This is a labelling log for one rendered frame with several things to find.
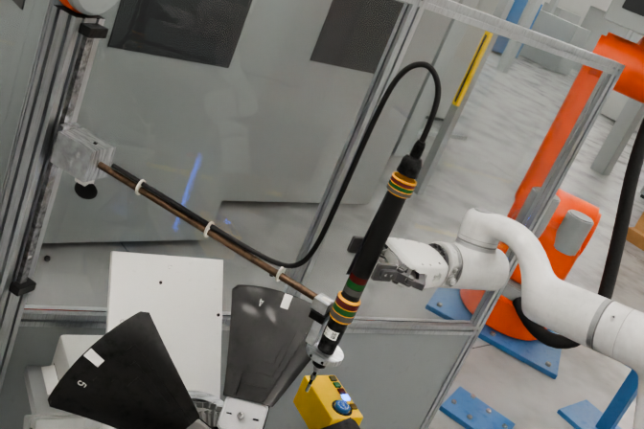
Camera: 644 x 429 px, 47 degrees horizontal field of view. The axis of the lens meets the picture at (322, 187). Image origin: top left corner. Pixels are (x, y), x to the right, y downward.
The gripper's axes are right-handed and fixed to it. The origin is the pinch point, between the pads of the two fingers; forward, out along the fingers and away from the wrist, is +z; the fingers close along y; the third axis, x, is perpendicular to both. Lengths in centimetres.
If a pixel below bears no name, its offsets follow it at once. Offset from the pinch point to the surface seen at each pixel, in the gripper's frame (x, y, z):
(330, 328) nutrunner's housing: -14.6, -0.8, 1.8
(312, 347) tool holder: -19.6, 0.4, 2.7
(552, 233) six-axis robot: -85, 200, -321
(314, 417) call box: -63, 27, -31
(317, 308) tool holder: -12.6, 2.3, 3.7
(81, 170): -13, 46, 37
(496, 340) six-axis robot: -162, 186, -304
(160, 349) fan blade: -27.2, 8.9, 26.7
